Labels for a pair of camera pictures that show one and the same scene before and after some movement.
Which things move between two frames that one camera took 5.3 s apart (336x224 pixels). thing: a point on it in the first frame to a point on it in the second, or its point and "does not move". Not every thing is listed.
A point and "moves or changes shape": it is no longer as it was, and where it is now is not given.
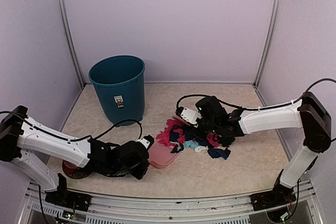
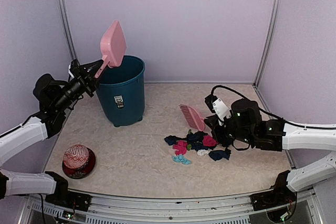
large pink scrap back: (210, 137) does not move
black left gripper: (139, 173) to (81, 74)
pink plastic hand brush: (179, 119) moves or changes shape
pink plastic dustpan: (159, 155) to (113, 45)
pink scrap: (164, 137) to (181, 146)
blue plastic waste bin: (120, 81) does not move
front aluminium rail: (238, 209) does not move
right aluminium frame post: (275, 11) does not move
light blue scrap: (191, 143) to (180, 158)
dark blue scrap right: (216, 153) does not move
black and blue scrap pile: (191, 134) to (194, 139)
